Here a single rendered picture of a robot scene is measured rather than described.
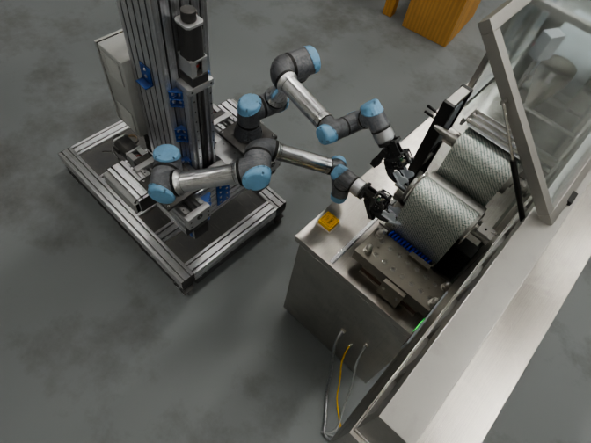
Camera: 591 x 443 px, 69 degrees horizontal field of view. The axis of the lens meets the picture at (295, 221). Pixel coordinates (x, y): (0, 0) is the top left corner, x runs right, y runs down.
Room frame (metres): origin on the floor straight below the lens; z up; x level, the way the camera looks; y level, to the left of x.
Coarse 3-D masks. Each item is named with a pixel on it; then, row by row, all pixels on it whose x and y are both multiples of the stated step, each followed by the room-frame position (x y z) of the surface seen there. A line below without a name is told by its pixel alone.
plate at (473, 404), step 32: (576, 224) 0.94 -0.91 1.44; (480, 256) 0.79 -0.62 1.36; (544, 256) 0.78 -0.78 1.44; (576, 256) 0.81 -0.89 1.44; (544, 288) 0.67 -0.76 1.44; (512, 320) 0.54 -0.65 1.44; (544, 320) 0.57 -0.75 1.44; (480, 352) 0.43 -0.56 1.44; (512, 352) 0.45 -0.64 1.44; (384, 384) 0.30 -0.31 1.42; (480, 384) 0.35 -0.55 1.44; (512, 384) 0.37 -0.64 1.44; (352, 416) 0.25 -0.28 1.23; (448, 416) 0.25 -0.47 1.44; (480, 416) 0.27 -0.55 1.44
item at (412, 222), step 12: (408, 216) 1.03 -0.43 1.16; (396, 228) 1.04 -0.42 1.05; (408, 228) 1.02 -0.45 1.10; (420, 228) 1.00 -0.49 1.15; (432, 228) 0.98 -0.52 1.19; (408, 240) 1.00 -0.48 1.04; (420, 240) 0.98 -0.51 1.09; (432, 240) 0.96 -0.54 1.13; (444, 240) 0.94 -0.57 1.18; (432, 252) 0.95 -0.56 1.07; (444, 252) 0.93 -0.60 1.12
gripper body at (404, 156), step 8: (384, 144) 1.15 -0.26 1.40; (392, 144) 1.15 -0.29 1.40; (392, 152) 1.15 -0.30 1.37; (400, 152) 1.15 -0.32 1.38; (384, 160) 1.14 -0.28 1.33; (392, 160) 1.12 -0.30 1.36; (400, 160) 1.12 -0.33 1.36; (408, 160) 1.14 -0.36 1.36; (392, 168) 1.12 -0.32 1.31; (400, 168) 1.10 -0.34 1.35
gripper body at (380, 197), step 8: (368, 184) 1.15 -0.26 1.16; (360, 192) 1.12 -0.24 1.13; (368, 192) 1.11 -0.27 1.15; (376, 192) 1.11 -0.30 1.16; (384, 192) 1.12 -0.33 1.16; (368, 200) 1.11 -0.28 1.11; (376, 200) 1.07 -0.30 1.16; (384, 200) 1.09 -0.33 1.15; (376, 208) 1.08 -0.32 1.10; (384, 208) 1.10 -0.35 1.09
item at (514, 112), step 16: (512, 0) 1.04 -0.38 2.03; (528, 0) 1.09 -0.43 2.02; (496, 16) 0.96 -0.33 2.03; (512, 16) 1.01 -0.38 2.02; (480, 32) 0.94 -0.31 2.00; (496, 32) 0.94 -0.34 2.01; (496, 48) 0.92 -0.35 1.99; (496, 64) 0.91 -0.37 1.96; (496, 80) 0.90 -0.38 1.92; (512, 80) 0.90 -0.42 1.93; (512, 96) 0.87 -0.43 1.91; (512, 112) 0.86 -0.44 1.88; (512, 128) 0.85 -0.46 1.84; (528, 128) 0.85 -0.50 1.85; (528, 144) 0.82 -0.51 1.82; (512, 160) 0.81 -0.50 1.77; (528, 160) 0.81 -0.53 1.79; (512, 176) 0.80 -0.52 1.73; (528, 176) 0.79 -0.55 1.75; (576, 176) 0.90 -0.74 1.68; (544, 192) 0.77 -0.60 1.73; (544, 208) 0.75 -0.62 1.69; (560, 208) 0.78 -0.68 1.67
